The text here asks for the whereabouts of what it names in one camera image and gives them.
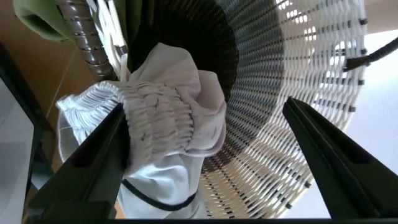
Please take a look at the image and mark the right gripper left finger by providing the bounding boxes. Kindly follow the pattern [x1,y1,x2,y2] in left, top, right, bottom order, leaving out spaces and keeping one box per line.
[26,103,131,220]

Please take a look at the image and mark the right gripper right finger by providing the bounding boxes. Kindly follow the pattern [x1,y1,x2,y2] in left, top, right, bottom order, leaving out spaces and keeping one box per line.
[282,96,398,219]

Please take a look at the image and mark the pale grey shorts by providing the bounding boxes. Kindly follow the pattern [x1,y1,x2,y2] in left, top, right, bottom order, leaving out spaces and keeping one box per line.
[55,42,228,220]

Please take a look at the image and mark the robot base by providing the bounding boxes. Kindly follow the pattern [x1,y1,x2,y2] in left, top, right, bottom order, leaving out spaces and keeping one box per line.
[0,42,57,224]

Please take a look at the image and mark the white laundry basket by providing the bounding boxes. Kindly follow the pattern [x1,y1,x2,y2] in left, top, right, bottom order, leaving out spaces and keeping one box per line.
[55,0,398,220]

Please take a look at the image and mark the green garment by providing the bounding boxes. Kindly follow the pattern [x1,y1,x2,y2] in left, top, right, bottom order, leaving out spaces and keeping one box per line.
[12,0,156,47]

